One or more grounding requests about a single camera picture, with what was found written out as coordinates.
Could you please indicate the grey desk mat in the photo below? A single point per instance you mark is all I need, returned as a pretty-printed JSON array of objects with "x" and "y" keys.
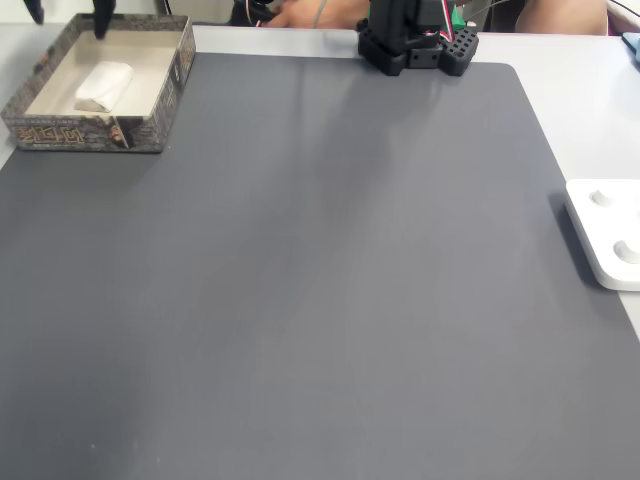
[{"x": 300, "y": 300}]

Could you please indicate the person's hand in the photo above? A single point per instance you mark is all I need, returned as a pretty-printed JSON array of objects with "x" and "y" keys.
[{"x": 297, "y": 15}]

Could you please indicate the green table clamp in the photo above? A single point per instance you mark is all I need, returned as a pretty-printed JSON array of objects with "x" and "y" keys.
[{"x": 462, "y": 20}]

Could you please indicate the stone-patterned cardboard box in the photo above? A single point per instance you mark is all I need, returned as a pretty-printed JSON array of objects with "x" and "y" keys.
[{"x": 65, "y": 135}]

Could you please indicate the white device with round pads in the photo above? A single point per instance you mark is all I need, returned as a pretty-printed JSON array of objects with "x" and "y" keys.
[{"x": 590, "y": 235}]

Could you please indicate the blue flat object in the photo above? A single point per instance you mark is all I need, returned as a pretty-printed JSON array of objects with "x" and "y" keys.
[{"x": 632, "y": 47}]

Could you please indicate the white block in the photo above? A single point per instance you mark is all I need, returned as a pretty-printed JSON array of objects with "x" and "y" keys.
[{"x": 102, "y": 85}]

